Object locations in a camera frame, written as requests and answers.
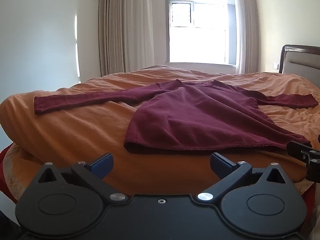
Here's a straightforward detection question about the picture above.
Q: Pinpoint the orange duvet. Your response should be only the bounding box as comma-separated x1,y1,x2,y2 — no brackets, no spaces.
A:
0,65,320,197

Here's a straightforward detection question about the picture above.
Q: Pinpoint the padded headboard with wooden frame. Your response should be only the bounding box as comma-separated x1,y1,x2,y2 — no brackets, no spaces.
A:
279,44,320,88

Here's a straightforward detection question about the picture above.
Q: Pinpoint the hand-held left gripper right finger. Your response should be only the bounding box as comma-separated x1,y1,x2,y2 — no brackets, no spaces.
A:
196,152,287,202

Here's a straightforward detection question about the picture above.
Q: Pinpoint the wide beige curtain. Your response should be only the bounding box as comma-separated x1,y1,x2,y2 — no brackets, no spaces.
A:
98,0,155,77

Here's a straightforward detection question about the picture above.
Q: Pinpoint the narrow beige curtain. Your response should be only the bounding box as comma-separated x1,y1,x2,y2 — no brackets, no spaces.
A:
233,0,260,75

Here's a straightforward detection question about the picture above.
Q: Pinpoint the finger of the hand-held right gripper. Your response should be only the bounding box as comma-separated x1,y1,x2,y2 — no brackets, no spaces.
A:
287,141,320,181

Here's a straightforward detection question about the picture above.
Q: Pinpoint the maroon long-sleeve sweater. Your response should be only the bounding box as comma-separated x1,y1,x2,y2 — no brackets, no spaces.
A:
34,79,318,155

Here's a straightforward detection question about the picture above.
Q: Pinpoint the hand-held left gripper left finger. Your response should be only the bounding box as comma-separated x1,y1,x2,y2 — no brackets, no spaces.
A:
37,152,127,203

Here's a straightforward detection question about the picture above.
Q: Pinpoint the window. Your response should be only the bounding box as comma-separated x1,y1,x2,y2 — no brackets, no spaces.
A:
165,0,238,67

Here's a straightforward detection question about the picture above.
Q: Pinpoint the red cloth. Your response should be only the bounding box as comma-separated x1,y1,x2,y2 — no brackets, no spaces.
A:
0,147,320,220

